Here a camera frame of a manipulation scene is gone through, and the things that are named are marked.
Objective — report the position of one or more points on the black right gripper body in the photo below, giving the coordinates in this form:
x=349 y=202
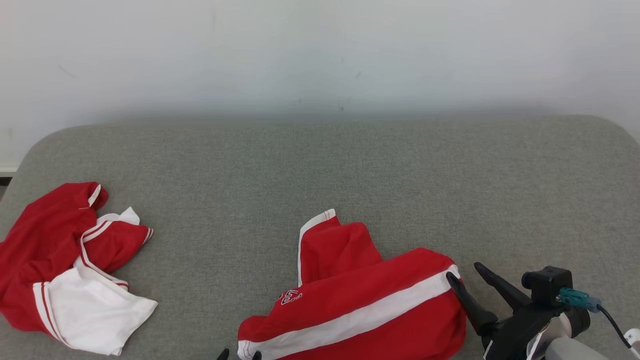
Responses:
x=515 y=335

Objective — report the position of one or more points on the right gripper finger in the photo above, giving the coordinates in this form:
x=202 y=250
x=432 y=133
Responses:
x=472 y=310
x=502 y=287

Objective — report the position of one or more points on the red shorts white stripe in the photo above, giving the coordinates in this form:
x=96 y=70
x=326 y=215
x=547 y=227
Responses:
x=360 y=300

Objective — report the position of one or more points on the red and white shirt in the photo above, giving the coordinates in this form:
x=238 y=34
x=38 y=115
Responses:
x=45 y=240

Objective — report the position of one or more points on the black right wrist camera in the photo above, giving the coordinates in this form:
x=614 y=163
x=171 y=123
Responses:
x=547 y=285

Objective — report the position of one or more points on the white wall baseboard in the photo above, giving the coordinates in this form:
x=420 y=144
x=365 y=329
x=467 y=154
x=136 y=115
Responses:
x=7 y=171

